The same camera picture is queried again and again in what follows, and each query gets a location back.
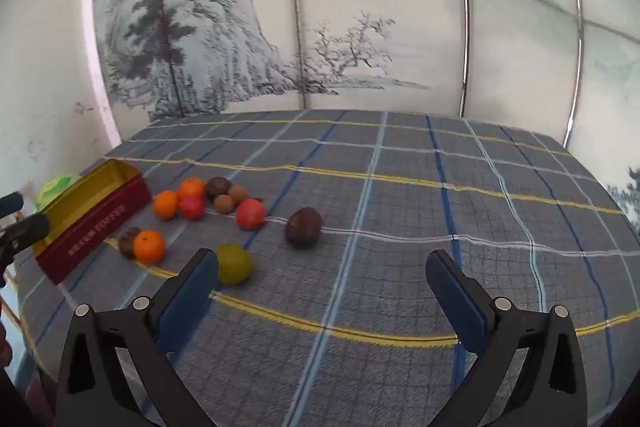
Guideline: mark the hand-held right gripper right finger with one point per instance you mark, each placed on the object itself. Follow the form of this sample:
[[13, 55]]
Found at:
[[457, 302]]

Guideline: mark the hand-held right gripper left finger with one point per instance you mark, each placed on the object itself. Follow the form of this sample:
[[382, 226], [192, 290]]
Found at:
[[192, 289]]

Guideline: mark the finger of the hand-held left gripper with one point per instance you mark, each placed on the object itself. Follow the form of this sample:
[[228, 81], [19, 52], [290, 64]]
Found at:
[[25, 231], [9, 204]]

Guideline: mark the green round fruit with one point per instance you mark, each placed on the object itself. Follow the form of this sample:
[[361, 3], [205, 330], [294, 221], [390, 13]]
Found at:
[[237, 264]]

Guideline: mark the orange mandarin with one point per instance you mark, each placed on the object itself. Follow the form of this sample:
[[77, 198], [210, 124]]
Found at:
[[149, 247], [192, 188], [166, 205]]

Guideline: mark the red toffee tin box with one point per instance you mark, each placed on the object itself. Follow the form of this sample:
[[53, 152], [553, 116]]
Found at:
[[95, 227]]

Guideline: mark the dark brown round fruit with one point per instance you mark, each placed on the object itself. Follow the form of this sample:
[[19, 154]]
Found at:
[[218, 187], [303, 227], [127, 242]]

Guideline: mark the deep red tomato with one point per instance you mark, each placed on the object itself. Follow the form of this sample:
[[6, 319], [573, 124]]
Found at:
[[192, 208]]

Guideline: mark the small brown longan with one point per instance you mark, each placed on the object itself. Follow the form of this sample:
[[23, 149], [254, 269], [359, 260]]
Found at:
[[238, 193], [224, 203]]

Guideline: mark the orange-red tomato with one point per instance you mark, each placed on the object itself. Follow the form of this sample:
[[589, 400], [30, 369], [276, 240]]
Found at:
[[250, 213]]

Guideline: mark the yellow-green ball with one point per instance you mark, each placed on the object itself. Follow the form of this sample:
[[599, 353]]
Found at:
[[52, 190]]

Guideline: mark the grey plaid tablecloth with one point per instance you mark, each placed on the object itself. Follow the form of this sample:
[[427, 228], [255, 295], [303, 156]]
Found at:
[[400, 217]]

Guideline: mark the painted landscape folding screen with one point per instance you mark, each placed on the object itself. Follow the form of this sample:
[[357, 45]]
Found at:
[[375, 7]]

